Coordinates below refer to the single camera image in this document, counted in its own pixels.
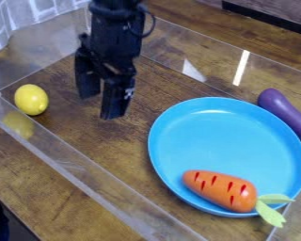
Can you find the clear acrylic wall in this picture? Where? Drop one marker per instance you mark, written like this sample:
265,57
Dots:
115,196
217,64
35,46

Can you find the clear acrylic left wall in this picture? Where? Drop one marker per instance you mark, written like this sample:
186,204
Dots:
35,46

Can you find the clear acrylic front wall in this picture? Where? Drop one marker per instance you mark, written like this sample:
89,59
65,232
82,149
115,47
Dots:
115,196

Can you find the dark wooden furniture piece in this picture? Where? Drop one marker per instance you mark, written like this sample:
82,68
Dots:
281,13

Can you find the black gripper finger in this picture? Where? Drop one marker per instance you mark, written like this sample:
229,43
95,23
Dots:
85,76
117,93

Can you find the clear acrylic back wall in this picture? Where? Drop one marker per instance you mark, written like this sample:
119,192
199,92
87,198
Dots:
217,64

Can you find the orange toy carrot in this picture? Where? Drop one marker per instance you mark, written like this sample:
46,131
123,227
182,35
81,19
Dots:
234,194

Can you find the white patterned curtain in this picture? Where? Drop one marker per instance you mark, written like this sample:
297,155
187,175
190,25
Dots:
19,13

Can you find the purple toy eggplant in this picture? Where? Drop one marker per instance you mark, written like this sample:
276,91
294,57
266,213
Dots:
274,102

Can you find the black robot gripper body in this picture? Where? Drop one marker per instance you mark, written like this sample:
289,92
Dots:
111,44

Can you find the blue plastic tray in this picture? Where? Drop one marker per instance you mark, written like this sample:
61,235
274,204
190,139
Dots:
228,136

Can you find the yellow toy lemon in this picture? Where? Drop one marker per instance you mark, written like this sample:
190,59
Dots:
30,99

